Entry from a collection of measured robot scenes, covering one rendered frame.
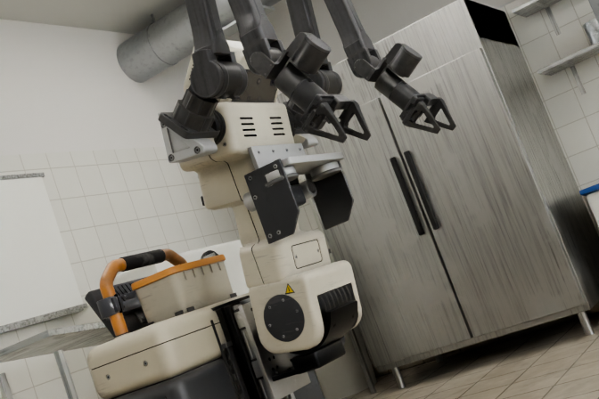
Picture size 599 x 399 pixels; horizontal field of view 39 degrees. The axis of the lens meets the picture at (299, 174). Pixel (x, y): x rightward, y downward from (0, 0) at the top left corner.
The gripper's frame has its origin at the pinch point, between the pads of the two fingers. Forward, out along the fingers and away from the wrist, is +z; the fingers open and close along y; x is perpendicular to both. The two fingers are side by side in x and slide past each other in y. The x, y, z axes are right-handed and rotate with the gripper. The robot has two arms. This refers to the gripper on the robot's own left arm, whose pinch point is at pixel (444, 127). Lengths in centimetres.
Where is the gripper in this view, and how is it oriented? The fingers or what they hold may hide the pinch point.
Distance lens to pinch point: 202.1
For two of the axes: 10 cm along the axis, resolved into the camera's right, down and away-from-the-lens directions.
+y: 5.2, -1.2, 8.5
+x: -4.8, 7.7, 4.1
